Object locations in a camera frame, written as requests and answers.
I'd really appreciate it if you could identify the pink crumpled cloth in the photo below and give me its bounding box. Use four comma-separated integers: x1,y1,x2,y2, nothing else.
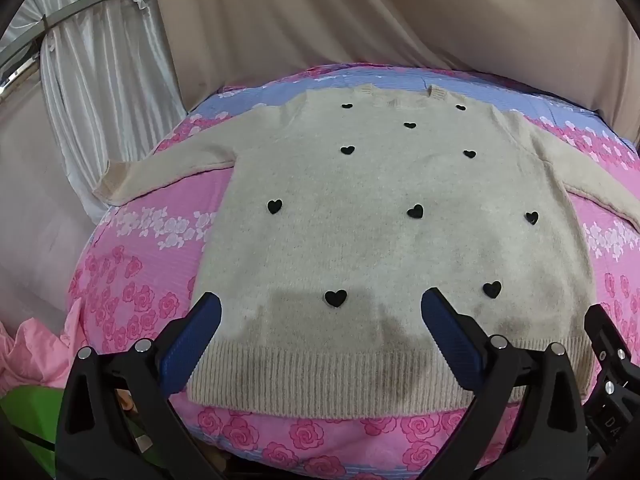
0,300,86,397

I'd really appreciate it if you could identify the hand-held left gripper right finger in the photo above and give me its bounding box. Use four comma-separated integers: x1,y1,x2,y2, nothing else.
420,287,591,480

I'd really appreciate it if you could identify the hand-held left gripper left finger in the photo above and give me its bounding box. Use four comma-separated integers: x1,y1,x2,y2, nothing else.
56,291,223,480

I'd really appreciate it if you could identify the green plastic item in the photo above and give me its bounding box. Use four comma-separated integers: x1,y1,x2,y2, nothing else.
0,385,66,480

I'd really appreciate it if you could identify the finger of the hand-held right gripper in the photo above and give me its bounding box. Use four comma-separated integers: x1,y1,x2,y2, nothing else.
583,303,635,392

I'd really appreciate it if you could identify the beige draped cloth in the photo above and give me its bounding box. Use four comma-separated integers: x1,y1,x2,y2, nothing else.
150,0,640,141

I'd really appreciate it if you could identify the cream sweater with black hearts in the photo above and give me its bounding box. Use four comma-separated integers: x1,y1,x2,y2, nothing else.
95,84,640,418

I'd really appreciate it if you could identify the white pleated curtain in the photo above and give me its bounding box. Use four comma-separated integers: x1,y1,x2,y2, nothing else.
30,0,188,226

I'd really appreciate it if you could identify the pink floral bed sheet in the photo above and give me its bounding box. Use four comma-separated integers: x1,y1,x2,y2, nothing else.
65,62,640,480

